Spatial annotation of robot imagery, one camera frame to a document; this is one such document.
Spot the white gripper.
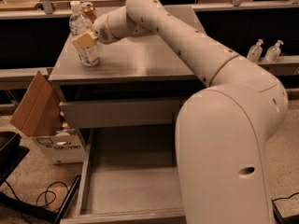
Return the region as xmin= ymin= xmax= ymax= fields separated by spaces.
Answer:
xmin=71 ymin=14 xmax=119 ymax=49

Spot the clear plastic water bottle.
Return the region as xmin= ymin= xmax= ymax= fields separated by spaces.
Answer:
xmin=69 ymin=1 xmax=99 ymax=66

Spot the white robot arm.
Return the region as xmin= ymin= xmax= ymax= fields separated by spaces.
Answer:
xmin=92 ymin=0 xmax=288 ymax=224

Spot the grey drawer cabinet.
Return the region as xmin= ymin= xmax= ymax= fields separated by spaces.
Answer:
xmin=48 ymin=5 xmax=206 ymax=133

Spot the grey middle drawer front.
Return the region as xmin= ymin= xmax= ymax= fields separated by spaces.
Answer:
xmin=60 ymin=98 xmax=180 ymax=128

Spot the open grey bottom drawer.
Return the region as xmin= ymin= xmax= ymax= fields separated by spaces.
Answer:
xmin=61 ymin=124 xmax=186 ymax=224

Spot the left clear pump bottle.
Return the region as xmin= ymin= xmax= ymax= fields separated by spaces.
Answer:
xmin=247 ymin=39 xmax=263 ymax=63

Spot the clear pump bottle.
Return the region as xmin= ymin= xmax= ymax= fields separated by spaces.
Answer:
xmin=264 ymin=40 xmax=283 ymax=63
xmin=247 ymin=39 xmax=263 ymax=63

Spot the right clear pump bottle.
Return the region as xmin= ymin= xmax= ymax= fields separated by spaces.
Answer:
xmin=264 ymin=40 xmax=283 ymax=63

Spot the orange patterned drink can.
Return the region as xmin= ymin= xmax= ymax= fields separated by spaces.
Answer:
xmin=82 ymin=2 xmax=97 ymax=22

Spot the open cardboard box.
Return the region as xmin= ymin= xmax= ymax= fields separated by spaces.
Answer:
xmin=10 ymin=71 xmax=85 ymax=164

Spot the black bin at left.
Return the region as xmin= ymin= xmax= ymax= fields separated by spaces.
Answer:
xmin=0 ymin=132 xmax=29 ymax=186

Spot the black stand leg left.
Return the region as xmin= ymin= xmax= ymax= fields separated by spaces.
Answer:
xmin=0 ymin=175 xmax=82 ymax=224

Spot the black stand leg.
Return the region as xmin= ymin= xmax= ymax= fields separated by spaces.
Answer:
xmin=0 ymin=175 xmax=82 ymax=224
xmin=272 ymin=200 xmax=299 ymax=224

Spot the black stand leg right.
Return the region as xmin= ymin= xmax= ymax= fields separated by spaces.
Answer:
xmin=272 ymin=200 xmax=299 ymax=224

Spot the grey metal rail shelf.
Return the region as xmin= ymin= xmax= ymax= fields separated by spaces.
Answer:
xmin=0 ymin=56 xmax=299 ymax=90

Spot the black floor cable left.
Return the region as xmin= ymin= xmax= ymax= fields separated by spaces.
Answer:
xmin=4 ymin=180 xmax=70 ymax=224

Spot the black floor cable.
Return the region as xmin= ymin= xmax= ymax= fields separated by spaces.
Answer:
xmin=4 ymin=180 xmax=70 ymax=224
xmin=271 ymin=191 xmax=299 ymax=203

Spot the black floor cable right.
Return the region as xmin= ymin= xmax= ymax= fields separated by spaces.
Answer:
xmin=271 ymin=191 xmax=299 ymax=203

